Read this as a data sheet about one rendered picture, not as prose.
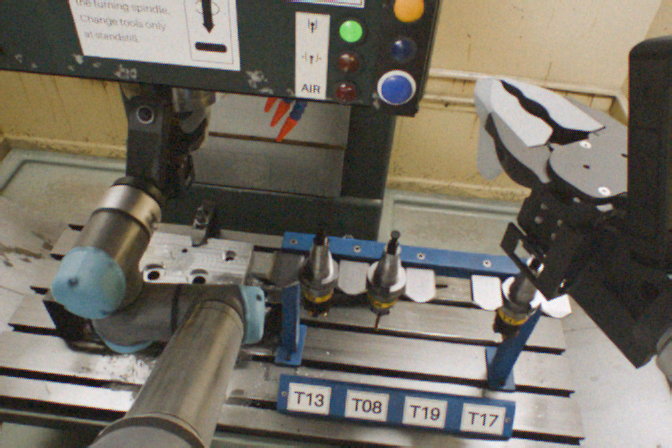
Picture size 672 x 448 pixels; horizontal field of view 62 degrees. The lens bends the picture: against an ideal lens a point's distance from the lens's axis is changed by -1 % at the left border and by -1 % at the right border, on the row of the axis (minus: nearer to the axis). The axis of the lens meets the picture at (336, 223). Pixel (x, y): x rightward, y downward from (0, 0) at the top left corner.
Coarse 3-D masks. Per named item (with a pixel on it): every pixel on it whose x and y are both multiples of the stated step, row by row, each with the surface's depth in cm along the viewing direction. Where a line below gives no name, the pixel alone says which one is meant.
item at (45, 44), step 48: (0, 0) 51; (48, 0) 51; (240, 0) 49; (288, 0) 49; (0, 48) 55; (48, 48) 54; (240, 48) 53; (288, 48) 52; (336, 48) 52; (432, 48) 52; (288, 96) 56
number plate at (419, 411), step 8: (408, 400) 105; (416, 400) 105; (424, 400) 105; (432, 400) 105; (440, 400) 105; (408, 408) 105; (416, 408) 105; (424, 408) 105; (432, 408) 105; (440, 408) 105; (408, 416) 105; (416, 416) 105; (424, 416) 105; (432, 416) 105; (440, 416) 105; (416, 424) 105; (424, 424) 105; (432, 424) 105; (440, 424) 105
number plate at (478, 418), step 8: (464, 408) 105; (472, 408) 105; (480, 408) 105; (488, 408) 105; (496, 408) 105; (504, 408) 105; (464, 416) 105; (472, 416) 105; (480, 416) 105; (488, 416) 105; (496, 416) 105; (464, 424) 105; (472, 424) 105; (480, 424) 105; (488, 424) 105; (496, 424) 105; (488, 432) 105; (496, 432) 105
